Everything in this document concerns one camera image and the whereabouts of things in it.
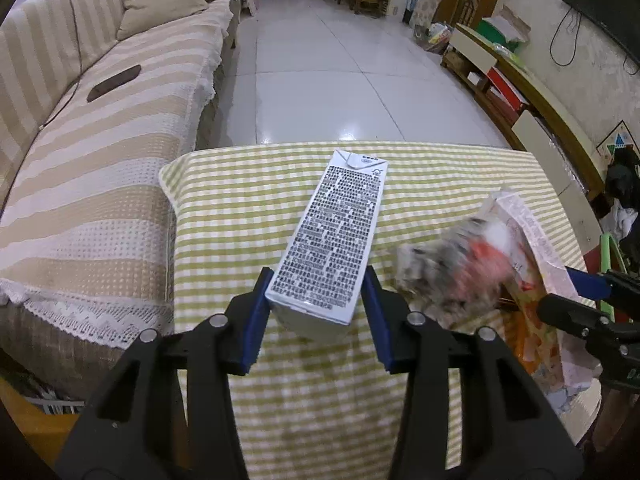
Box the green cardboard box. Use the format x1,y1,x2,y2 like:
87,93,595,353
472,5,531,56

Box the beige cushion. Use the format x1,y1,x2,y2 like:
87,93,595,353
116,0,211,41

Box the pile of books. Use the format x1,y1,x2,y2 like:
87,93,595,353
412,20,451,53

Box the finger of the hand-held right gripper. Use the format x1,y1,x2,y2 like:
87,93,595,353
537,294,618,356
565,266,640,306

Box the pink paper bag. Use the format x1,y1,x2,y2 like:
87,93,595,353
480,187,608,396

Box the wooden TV cabinet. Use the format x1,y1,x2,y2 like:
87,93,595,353
440,22,608,221

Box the striped beige sofa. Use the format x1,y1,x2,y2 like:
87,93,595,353
0,0,241,401

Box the white printed drink carton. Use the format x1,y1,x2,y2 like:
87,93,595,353
264,149,390,343

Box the triangle pattern game board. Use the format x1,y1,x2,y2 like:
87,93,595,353
595,120,640,161

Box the dark cloth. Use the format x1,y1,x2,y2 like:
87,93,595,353
600,150,640,211

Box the printed paper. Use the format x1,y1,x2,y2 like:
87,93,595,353
395,215,518,321

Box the red box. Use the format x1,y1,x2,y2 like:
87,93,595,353
485,65,530,113

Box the orange snack bag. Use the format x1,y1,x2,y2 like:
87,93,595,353
500,285,566,376

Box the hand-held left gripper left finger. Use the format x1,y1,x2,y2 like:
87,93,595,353
52,266,275,480

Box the black television cable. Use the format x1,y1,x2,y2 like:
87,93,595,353
550,7,583,67

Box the checked yellow-green tablecloth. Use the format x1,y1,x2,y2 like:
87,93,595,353
159,141,601,471

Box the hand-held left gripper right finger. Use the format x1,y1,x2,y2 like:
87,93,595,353
361,265,586,480

